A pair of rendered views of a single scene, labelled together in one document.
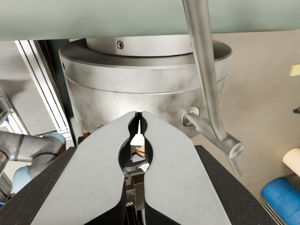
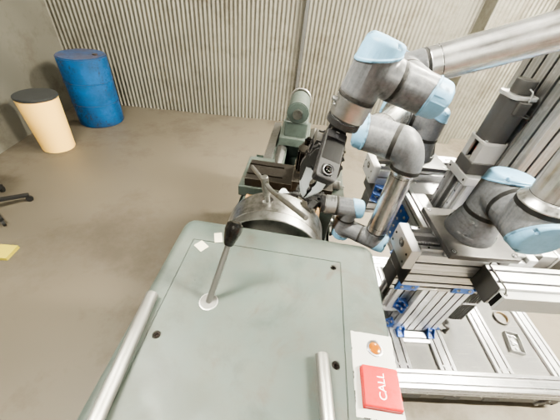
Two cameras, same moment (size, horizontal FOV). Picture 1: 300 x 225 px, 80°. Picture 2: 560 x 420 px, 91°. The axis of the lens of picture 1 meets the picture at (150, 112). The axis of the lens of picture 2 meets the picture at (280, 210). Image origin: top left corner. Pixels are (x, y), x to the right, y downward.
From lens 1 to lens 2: 0.58 m
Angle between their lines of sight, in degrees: 21
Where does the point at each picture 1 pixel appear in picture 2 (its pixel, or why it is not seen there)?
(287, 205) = (100, 95)
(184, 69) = (271, 217)
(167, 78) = (279, 217)
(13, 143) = (362, 235)
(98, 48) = not seen: hidden behind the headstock
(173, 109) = (277, 205)
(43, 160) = (346, 217)
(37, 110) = not seen: hidden behind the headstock
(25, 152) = (357, 227)
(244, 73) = (92, 268)
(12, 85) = not seen: hidden behind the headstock
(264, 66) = (56, 270)
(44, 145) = (345, 229)
